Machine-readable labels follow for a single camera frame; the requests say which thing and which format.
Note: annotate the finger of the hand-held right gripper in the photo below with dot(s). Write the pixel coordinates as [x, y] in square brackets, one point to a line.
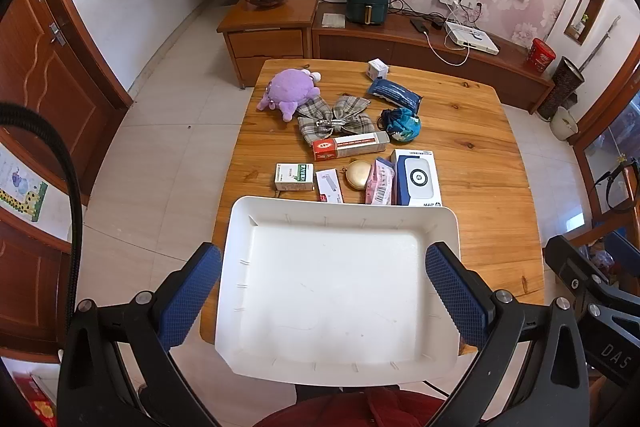
[570, 262]

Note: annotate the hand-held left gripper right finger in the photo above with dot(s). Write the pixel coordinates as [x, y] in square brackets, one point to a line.
[457, 297]

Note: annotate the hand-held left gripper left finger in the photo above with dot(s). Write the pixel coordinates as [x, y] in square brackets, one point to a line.
[192, 294]

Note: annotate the blue white device box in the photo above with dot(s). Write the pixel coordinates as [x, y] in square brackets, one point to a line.
[417, 179]

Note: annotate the white plastic tray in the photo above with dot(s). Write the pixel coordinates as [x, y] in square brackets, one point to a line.
[325, 287]

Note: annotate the pink tissue packet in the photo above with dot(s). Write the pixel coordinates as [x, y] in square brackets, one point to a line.
[380, 182]

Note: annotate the green white medicine box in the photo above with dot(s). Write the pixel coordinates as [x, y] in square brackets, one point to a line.
[294, 177]

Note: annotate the long red white box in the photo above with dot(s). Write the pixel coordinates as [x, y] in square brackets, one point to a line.
[350, 146]

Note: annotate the plaid fabric bow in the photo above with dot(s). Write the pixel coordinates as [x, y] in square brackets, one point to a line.
[350, 114]

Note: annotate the purple plush toy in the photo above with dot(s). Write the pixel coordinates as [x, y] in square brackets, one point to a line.
[287, 89]

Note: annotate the white waste bin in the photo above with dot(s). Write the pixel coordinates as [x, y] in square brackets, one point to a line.
[562, 125]

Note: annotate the red clothing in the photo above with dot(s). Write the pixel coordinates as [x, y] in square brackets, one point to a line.
[350, 409]

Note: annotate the round gold compact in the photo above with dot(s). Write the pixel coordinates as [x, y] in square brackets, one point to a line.
[356, 177]

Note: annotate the small white flat box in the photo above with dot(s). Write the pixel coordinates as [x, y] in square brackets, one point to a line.
[330, 185]

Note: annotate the tall dark patterned vase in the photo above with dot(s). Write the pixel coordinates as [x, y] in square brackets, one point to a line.
[560, 87]

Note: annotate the red cardboard box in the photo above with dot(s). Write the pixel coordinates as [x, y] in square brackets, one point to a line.
[35, 402]

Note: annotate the red tin bucket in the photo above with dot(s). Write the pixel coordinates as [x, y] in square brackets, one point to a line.
[541, 57]

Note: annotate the blue wipes packet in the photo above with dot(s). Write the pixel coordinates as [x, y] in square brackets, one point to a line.
[395, 93]

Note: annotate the long metal stick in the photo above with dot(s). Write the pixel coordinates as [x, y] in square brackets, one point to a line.
[600, 44]

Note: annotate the small white cube box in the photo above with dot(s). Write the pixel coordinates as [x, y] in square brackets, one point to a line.
[378, 69]

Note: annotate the white set-top device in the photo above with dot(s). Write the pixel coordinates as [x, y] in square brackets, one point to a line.
[472, 38]

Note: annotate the long wooden television cabinet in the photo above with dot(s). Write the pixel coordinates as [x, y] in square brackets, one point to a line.
[410, 52]

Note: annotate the brown wooden door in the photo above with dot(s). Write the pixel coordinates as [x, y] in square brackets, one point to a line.
[50, 82]

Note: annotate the wooden side cabinet with drawers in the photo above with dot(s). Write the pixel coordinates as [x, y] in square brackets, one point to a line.
[270, 42]

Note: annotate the black phone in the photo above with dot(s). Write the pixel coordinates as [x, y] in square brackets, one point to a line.
[420, 25]

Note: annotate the white paper sheet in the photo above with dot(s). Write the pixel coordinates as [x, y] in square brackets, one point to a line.
[333, 21]

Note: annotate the cartoon wall poster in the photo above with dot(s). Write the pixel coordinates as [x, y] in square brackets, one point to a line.
[22, 189]

